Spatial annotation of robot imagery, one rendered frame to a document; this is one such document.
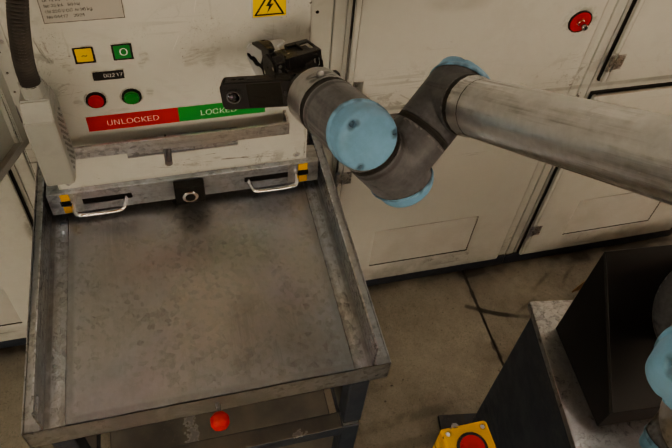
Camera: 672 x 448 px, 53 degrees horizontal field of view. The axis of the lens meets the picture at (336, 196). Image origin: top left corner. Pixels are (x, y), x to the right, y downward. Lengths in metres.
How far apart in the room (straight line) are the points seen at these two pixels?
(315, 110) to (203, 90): 0.36
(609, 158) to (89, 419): 0.89
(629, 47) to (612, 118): 1.13
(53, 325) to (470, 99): 0.83
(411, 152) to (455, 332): 1.38
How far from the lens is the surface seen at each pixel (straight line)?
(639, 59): 1.94
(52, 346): 1.29
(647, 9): 1.83
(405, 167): 0.96
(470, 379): 2.22
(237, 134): 1.26
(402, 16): 1.51
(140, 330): 1.27
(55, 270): 1.38
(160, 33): 1.16
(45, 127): 1.14
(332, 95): 0.92
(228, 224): 1.39
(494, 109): 0.88
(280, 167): 1.39
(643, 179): 0.72
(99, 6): 1.13
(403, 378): 2.18
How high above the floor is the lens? 1.94
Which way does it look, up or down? 49 degrees down
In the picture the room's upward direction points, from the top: 6 degrees clockwise
